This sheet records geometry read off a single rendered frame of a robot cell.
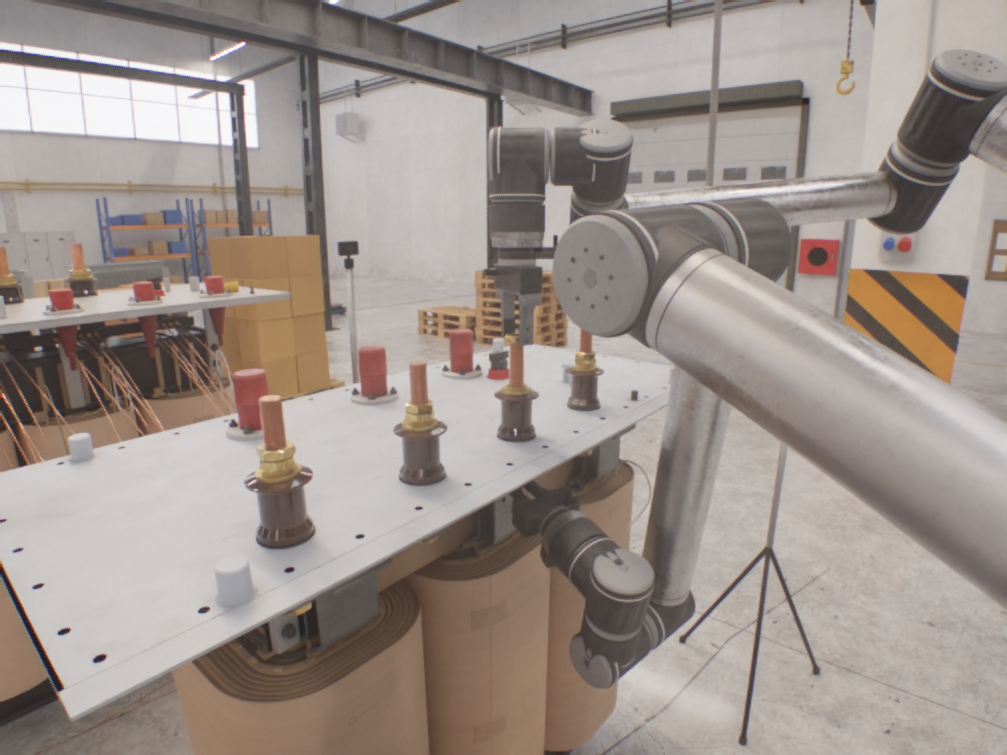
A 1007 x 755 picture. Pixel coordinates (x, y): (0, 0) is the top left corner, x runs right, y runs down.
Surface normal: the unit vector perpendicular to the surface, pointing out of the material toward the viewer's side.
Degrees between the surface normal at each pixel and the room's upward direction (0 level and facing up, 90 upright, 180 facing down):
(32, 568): 0
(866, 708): 0
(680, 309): 81
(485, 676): 90
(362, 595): 90
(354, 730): 90
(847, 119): 90
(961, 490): 75
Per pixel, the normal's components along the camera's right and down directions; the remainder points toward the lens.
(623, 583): 0.03, -0.85
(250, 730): -0.14, 0.25
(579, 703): 0.43, 0.22
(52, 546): 0.00, -0.97
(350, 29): 0.77, 0.16
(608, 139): -0.04, -0.58
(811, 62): -0.63, 0.19
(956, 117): -0.82, 0.38
